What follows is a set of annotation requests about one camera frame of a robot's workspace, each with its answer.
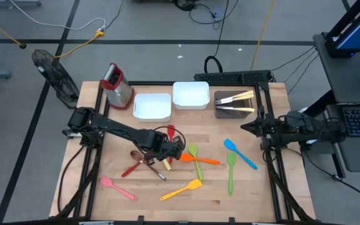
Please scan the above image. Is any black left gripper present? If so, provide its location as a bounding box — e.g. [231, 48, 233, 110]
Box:
[146, 137, 186, 166]

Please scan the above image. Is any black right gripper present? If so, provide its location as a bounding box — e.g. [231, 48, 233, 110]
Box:
[241, 116, 286, 138]

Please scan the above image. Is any orange silicone spatula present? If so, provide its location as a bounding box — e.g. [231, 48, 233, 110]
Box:
[179, 152, 222, 166]

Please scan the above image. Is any brown wooden spoon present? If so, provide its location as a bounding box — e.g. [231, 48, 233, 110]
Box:
[130, 149, 168, 182]

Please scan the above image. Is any blue silicone spatula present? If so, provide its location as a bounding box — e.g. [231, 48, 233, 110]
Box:
[223, 138, 259, 171]

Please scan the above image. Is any red silicone spatula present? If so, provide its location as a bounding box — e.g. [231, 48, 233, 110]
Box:
[167, 124, 176, 165]

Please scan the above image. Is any red silicone spoon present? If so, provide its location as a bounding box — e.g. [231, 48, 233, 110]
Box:
[121, 159, 145, 178]

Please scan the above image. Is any lime green silicone spoon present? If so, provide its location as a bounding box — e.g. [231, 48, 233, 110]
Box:
[187, 142, 205, 184]

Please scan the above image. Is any green silicone spatula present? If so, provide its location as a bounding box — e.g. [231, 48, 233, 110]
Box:
[226, 151, 237, 196]

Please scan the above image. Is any yellow silicone spatula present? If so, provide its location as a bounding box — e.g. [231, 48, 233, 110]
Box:
[159, 179, 203, 201]

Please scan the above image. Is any white plastic bin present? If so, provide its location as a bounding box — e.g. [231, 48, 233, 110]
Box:
[132, 92, 173, 123]
[172, 81, 211, 111]

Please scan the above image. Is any black perforated box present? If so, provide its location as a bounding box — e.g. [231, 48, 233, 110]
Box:
[194, 69, 273, 84]

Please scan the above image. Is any pink silicone spatula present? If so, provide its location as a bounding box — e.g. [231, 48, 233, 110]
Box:
[99, 175, 138, 202]

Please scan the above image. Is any red and steel box grater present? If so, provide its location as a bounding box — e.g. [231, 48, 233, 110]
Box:
[100, 62, 136, 111]

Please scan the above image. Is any grey desk top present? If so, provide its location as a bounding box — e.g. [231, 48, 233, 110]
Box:
[312, 32, 360, 104]

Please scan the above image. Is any black floor fan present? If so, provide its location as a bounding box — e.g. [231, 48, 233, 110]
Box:
[31, 49, 81, 109]

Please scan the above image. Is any black aluminium table frame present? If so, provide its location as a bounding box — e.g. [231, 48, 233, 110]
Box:
[54, 80, 317, 225]

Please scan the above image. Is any black looped cable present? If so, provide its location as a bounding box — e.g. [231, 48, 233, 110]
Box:
[203, 0, 231, 74]

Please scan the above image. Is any black floor cable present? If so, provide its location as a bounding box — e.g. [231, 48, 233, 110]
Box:
[300, 145, 360, 204]

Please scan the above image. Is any yellow hanging cable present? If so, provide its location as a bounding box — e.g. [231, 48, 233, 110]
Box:
[250, 0, 276, 71]

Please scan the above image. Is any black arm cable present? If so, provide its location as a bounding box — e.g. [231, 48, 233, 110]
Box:
[57, 145, 87, 215]

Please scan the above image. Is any black cable bundle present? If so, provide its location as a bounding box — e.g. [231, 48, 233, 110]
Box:
[174, 0, 241, 26]

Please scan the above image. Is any yellow extension cable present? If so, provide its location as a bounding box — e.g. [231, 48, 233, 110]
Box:
[0, 10, 105, 59]

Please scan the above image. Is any white power cable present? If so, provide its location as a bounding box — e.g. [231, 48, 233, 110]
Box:
[9, 0, 108, 31]

